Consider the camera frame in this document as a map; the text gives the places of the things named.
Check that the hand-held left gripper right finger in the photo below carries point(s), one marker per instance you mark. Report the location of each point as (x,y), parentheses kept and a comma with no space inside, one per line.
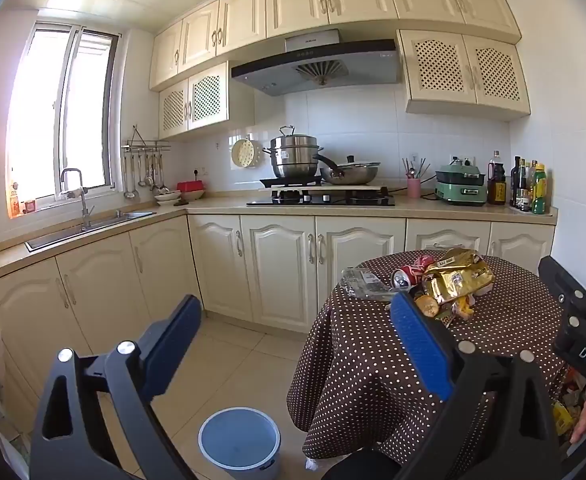
(418,340)

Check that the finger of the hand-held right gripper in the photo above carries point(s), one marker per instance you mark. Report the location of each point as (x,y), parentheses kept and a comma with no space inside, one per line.
(555,272)

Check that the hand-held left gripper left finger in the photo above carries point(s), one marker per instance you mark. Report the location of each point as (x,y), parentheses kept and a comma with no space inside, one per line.
(173,340)

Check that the orange peel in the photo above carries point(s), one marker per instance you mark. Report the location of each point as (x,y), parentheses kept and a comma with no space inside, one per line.
(427,306)

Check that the small yellow snack wrappers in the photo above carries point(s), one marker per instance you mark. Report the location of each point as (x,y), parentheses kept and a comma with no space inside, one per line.
(460,309)

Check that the crushed red soda can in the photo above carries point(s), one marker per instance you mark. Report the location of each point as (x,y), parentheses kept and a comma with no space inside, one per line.
(408,275)

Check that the gold foil snack bag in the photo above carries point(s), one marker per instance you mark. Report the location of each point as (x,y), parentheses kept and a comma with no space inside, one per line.
(458,277)

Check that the clear plastic wrapper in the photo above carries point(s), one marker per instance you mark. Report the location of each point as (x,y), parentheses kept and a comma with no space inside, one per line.
(365,285)

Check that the light blue plastic bin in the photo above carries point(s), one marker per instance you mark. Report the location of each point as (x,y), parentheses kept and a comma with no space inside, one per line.
(238,440)

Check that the person's right hand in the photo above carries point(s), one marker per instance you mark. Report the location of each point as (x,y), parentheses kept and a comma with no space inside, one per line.
(585,417)

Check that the brown polka dot tablecloth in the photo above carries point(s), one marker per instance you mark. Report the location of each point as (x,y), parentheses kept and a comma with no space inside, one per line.
(363,360)

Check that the green bottle yellow cap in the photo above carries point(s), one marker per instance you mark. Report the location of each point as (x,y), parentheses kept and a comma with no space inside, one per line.
(539,192)

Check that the dark glass bottle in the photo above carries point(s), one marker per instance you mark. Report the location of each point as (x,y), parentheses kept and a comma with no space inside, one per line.
(516,185)
(524,190)

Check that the large dark sauce bottle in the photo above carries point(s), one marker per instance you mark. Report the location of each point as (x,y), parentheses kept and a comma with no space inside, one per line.
(497,185)

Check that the green electric cooker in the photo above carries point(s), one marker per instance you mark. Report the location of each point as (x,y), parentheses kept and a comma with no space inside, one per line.
(460,187)

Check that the cream base cabinets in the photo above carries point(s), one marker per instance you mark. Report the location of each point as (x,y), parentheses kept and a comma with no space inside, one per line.
(273,260)

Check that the person's dark trouser leg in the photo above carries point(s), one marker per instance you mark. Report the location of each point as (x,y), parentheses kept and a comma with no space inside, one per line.
(363,467)

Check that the stacked white bowls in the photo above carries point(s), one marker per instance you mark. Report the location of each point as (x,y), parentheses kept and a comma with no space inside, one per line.
(168,197)

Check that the steel kitchen sink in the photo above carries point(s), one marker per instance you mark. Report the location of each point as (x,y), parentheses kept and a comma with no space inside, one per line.
(73,232)

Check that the pink utensil holder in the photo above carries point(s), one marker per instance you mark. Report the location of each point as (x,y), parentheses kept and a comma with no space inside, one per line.
(415,167)
(414,189)

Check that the red container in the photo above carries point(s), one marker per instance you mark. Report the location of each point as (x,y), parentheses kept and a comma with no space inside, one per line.
(191,189)

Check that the steel kitchen faucet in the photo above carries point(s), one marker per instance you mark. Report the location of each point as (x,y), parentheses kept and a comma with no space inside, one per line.
(85,205)

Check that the row of hanging utensils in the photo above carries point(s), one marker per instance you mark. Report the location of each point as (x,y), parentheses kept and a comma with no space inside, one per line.
(145,175)

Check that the black gas stove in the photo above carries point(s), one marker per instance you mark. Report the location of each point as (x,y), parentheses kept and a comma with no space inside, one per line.
(323,201)

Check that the pale wooden board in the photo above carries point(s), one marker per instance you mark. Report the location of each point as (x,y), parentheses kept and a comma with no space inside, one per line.
(333,189)

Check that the steel wok with lid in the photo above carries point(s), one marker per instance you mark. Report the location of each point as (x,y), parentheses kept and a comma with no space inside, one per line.
(353,172)

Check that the black hot plate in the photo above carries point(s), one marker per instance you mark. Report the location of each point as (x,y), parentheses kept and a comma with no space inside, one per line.
(283,181)

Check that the small glass jar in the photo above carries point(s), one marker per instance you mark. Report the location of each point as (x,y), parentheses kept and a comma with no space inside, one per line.
(29,206)

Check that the round white perforated plate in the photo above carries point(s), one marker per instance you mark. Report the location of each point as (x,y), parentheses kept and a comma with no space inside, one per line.
(245,152)

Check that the orange bottle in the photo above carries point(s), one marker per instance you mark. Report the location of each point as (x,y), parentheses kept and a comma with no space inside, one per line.
(14,202)

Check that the cream lattice door cabinet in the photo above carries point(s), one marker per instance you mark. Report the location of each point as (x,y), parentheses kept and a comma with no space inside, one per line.
(198,100)
(463,75)

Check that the steel steamer pot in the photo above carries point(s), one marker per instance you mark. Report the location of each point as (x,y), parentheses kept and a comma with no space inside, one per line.
(293,157)

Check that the sliding window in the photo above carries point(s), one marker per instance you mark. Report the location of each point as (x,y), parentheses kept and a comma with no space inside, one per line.
(68,110)

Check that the grey range hood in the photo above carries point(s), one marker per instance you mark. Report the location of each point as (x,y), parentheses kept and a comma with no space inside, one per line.
(293,72)

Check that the white double wall socket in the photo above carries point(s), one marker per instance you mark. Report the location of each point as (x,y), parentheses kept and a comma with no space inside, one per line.
(465,160)

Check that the metal wall utensil rack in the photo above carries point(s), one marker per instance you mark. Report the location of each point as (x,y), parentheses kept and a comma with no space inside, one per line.
(145,147)

